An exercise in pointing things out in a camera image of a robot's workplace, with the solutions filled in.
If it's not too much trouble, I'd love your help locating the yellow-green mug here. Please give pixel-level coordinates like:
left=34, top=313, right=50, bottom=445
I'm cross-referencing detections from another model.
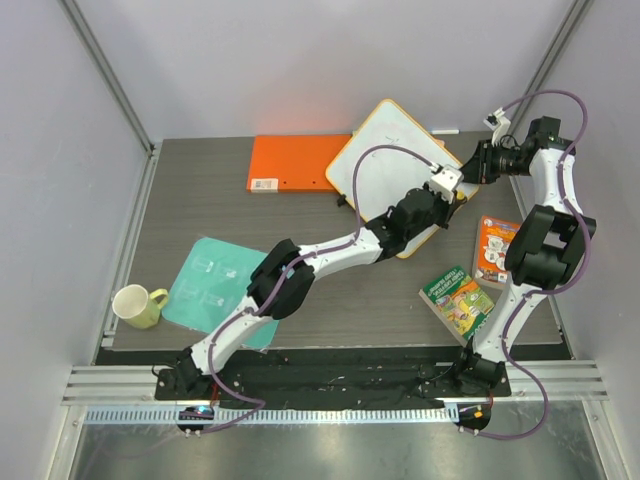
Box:
left=111, top=284, right=169, bottom=330

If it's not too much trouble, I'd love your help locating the aluminium frame post left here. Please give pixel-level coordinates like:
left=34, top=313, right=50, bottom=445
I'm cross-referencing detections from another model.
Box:
left=57, top=0, right=155, bottom=156

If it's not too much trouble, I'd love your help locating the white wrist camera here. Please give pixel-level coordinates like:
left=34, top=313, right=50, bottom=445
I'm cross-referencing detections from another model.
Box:
left=428, top=165, right=463, bottom=204
left=483, top=108, right=511, bottom=146

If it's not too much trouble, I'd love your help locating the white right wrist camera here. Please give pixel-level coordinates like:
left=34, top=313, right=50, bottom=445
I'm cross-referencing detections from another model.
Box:
left=483, top=108, right=511, bottom=146

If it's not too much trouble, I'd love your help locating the orange folder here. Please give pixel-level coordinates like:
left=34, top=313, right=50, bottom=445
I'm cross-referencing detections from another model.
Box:
left=246, top=134, right=351, bottom=193

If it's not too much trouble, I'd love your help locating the orange comic paperback book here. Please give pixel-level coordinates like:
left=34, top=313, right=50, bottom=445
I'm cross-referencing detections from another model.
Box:
left=471, top=215, right=520, bottom=290

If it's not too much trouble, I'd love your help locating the blue-capped white marker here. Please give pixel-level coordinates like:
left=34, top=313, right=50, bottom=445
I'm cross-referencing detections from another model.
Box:
left=429, top=129, right=460, bottom=136

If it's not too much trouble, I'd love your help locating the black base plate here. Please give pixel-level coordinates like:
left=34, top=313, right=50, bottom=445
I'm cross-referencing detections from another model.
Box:
left=153, top=349, right=512, bottom=402

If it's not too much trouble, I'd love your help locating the aluminium front rail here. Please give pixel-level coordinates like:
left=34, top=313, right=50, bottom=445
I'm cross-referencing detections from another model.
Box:
left=62, top=359, right=608, bottom=410

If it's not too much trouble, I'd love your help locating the green paperback book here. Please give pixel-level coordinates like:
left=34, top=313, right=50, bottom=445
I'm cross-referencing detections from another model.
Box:
left=419, top=266, right=495, bottom=345

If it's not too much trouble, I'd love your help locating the teal cutting board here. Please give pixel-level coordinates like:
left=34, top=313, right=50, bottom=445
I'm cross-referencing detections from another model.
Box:
left=162, top=237, right=266, bottom=334

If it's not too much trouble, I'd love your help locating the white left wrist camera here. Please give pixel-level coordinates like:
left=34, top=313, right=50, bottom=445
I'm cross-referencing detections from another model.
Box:
left=428, top=165, right=463, bottom=204

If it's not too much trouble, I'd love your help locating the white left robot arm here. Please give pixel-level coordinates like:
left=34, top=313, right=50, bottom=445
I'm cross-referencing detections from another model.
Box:
left=166, top=185, right=467, bottom=399

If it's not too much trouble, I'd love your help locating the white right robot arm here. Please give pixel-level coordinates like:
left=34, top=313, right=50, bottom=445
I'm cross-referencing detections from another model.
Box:
left=451, top=116, right=596, bottom=395

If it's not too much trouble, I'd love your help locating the slotted cable duct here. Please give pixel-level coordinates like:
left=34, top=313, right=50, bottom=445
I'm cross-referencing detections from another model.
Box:
left=84, top=404, right=459, bottom=426

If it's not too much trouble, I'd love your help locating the aluminium frame post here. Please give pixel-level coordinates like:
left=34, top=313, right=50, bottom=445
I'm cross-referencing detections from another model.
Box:
left=512, top=0, right=596, bottom=132
left=57, top=0, right=155, bottom=156

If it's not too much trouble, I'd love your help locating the aluminium frame post right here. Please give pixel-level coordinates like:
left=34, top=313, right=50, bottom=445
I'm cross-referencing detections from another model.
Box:
left=512, top=0, right=596, bottom=132

